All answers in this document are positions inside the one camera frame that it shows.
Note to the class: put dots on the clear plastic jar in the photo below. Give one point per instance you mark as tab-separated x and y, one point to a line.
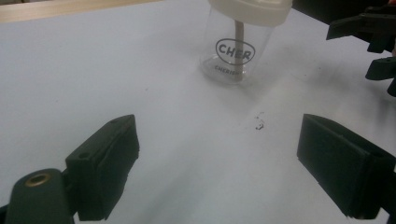
218	34

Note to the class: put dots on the white table cover board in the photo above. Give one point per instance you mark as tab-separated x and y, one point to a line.
124	71

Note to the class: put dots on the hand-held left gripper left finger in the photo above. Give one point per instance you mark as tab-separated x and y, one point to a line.
106	161

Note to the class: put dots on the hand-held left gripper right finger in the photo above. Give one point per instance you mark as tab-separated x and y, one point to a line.
336	161

